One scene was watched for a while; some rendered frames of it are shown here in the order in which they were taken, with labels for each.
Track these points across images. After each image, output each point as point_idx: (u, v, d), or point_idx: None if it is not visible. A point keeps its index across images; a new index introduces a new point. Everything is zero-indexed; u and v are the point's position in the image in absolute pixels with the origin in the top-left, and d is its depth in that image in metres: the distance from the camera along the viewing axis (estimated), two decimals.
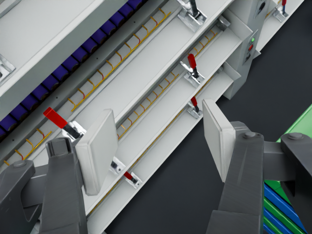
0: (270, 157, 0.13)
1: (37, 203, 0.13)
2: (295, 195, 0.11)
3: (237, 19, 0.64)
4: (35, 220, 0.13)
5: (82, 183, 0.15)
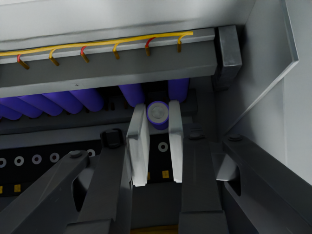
0: (211, 158, 0.13)
1: None
2: (241, 194, 0.12)
3: None
4: None
5: (131, 173, 0.15)
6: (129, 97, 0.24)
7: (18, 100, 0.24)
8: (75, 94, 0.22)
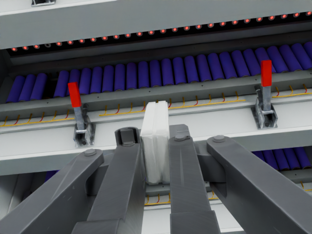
0: (196, 159, 0.13)
1: None
2: (227, 195, 0.12)
3: None
4: None
5: (145, 172, 0.15)
6: (37, 85, 0.48)
7: (90, 86, 0.48)
8: (58, 92, 0.47)
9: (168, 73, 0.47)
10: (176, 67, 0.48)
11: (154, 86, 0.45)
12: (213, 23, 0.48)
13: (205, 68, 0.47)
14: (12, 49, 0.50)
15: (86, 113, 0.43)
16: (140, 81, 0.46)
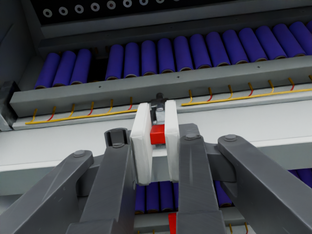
0: (207, 158, 0.13)
1: None
2: (237, 194, 0.12)
3: None
4: None
5: (135, 172, 0.15)
6: (81, 63, 0.33)
7: (159, 62, 0.32)
8: (113, 71, 0.32)
9: (276, 42, 0.32)
10: (284, 35, 0.33)
11: (260, 60, 0.30)
12: None
13: None
14: (45, 13, 0.36)
15: None
16: (235, 54, 0.31)
